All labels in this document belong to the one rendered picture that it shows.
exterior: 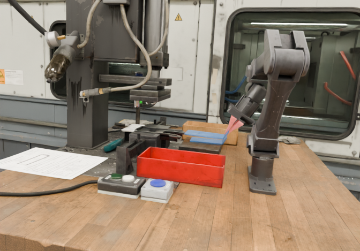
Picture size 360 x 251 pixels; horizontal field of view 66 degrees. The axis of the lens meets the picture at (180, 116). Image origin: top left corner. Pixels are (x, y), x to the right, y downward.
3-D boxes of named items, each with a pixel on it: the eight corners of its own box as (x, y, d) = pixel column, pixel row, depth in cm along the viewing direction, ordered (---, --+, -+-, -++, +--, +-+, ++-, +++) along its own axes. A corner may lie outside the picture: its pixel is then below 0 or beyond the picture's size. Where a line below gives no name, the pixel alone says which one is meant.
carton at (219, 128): (237, 147, 123) (238, 130, 122) (181, 141, 128) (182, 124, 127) (237, 141, 135) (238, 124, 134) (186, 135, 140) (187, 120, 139)
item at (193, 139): (226, 145, 115) (226, 138, 115) (189, 141, 118) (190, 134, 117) (226, 141, 122) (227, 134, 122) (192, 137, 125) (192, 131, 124)
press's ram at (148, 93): (159, 111, 93) (164, 18, 89) (89, 104, 99) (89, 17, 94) (172, 105, 111) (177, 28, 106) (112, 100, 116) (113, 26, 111)
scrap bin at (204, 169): (222, 188, 77) (223, 167, 76) (136, 176, 82) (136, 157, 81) (224, 173, 88) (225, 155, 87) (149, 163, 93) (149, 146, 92)
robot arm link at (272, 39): (246, 64, 96) (271, 20, 66) (272, 65, 96) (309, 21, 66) (245, 98, 94) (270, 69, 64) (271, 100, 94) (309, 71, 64)
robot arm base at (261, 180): (252, 164, 74) (280, 167, 73) (250, 145, 93) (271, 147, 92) (249, 192, 75) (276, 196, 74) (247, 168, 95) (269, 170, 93)
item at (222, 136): (227, 140, 96) (229, 131, 95) (184, 134, 99) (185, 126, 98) (229, 136, 102) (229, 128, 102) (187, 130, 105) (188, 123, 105)
